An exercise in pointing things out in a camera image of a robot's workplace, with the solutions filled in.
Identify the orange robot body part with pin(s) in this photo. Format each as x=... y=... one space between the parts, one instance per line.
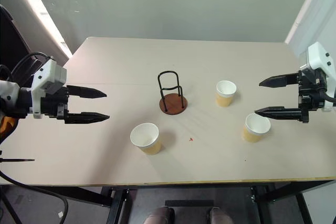
x=6 y=125

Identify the black floor plate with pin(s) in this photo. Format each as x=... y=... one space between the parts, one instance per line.
x=189 y=203

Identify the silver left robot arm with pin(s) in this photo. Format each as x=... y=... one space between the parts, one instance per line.
x=10 y=89

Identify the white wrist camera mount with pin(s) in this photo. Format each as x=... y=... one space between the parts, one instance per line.
x=46 y=73
x=318 y=56

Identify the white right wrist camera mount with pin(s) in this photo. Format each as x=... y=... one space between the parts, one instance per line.
x=318 y=56

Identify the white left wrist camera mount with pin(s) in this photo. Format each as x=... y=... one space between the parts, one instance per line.
x=46 y=73

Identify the black metal table frame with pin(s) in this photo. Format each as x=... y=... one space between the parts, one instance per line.
x=115 y=203

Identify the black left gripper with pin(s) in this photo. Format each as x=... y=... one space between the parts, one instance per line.
x=53 y=103

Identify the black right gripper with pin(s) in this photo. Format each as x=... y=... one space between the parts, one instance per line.
x=312 y=95

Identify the yellow paper cup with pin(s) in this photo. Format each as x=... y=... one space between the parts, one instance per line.
x=256 y=127
x=225 y=98
x=145 y=136

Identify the dark rounded foot shape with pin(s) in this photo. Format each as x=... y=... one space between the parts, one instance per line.
x=158 y=216
x=220 y=216

